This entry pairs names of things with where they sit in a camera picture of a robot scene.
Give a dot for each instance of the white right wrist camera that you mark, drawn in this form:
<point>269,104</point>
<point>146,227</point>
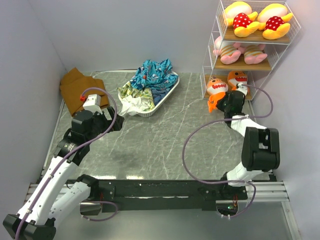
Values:
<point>240,87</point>

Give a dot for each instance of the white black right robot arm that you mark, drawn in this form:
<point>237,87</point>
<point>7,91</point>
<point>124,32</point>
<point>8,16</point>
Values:
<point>261,145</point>

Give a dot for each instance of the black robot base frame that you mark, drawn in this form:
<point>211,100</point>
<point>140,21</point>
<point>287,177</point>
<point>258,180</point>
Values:
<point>141,194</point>

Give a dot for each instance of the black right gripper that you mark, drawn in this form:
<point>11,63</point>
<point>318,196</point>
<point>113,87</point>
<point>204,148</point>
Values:
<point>219,105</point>

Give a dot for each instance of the blue patterned cloth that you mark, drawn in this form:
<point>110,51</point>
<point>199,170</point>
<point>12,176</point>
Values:
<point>154,75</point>

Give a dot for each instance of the white plastic laundry basket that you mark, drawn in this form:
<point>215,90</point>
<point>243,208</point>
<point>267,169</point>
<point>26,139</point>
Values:
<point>159,97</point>

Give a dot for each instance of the white wire wooden shelf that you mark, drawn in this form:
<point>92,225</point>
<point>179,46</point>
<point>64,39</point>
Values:
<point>248,37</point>

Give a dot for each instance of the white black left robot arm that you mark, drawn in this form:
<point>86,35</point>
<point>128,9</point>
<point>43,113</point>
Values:
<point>40,216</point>

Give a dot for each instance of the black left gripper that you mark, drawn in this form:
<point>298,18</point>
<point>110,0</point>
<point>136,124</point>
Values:
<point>102,116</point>

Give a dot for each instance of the pink pig plush striped shirt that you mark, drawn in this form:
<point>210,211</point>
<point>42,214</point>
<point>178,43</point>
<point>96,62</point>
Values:
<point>228,51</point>

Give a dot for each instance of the brown folded cloth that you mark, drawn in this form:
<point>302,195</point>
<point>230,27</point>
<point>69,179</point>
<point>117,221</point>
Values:
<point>72,85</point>

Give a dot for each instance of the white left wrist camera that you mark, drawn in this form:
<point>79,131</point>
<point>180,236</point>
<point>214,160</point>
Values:
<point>91,103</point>

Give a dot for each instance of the yellow plush red dotted dress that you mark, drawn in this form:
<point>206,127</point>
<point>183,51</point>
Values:
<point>274,21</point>

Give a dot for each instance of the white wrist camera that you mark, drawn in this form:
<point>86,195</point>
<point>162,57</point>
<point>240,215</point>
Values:
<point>240,87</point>
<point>91,103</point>

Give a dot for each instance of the orange whale plush toy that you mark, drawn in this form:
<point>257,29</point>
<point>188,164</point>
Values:
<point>217,89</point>

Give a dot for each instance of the green white patterned cloth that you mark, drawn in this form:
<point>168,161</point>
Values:
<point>135,101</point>

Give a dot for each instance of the orange fox plush toy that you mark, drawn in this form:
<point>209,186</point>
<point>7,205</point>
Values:
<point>235,77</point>

